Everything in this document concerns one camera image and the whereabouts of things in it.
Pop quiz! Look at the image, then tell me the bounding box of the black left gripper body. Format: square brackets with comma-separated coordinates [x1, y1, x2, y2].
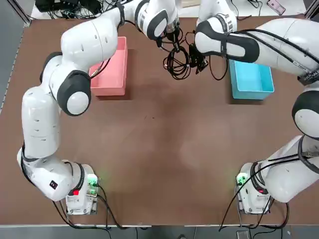
[158, 26, 184, 47]

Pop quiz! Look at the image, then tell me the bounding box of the blue plastic box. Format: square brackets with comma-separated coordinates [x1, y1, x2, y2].
[229, 59, 275, 100]

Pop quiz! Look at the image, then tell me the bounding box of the black arm base cable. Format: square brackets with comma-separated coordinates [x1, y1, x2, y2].
[219, 191, 290, 231]
[51, 185, 153, 230]

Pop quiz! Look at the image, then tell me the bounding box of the black left arm base cable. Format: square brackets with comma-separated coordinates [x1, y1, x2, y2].
[51, 185, 153, 230]

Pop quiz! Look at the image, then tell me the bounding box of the bundle of black cables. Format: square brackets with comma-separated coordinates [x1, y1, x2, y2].
[32, 0, 125, 19]

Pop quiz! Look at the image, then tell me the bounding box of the smartphone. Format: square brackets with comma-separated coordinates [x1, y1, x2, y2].
[267, 0, 287, 15]

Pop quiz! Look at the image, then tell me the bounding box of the black right arm base cable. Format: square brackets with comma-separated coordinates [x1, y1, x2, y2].
[219, 191, 290, 231]

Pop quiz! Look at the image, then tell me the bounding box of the pink plastic box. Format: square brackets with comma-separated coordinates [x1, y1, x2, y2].
[89, 36, 128, 97]

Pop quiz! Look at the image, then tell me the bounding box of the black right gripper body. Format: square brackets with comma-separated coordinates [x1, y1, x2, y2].
[188, 43, 201, 68]

